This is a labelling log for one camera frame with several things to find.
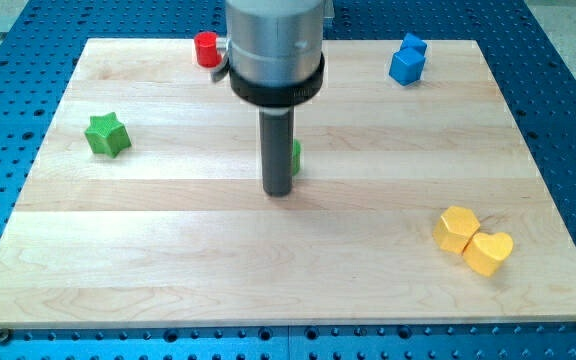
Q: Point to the green star block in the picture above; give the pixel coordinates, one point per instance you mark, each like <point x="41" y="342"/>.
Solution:
<point x="107" y="135"/>

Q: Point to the green circle block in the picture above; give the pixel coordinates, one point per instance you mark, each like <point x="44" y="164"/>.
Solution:
<point x="296" y="157"/>

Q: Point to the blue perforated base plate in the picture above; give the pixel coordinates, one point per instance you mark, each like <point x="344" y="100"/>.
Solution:
<point x="41" y="41"/>

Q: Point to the red cylinder block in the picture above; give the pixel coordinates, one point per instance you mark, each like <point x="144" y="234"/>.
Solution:
<point x="206" y="51"/>

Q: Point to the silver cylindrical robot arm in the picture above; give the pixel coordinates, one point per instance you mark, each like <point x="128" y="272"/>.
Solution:
<point x="274" y="60"/>

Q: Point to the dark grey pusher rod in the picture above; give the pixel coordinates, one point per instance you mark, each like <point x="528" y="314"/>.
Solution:
<point x="276" y="140"/>

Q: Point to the yellow heart block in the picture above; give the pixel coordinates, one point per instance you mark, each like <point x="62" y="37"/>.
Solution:
<point x="487" y="252"/>

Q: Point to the light wooden board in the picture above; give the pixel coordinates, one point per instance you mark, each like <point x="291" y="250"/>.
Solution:
<point x="176" y="231"/>

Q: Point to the yellow hexagon block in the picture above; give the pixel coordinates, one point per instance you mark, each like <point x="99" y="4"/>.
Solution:
<point x="455" y="228"/>

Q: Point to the blue block behind cube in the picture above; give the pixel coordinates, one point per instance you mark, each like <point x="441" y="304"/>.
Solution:
<point x="414" y="42"/>

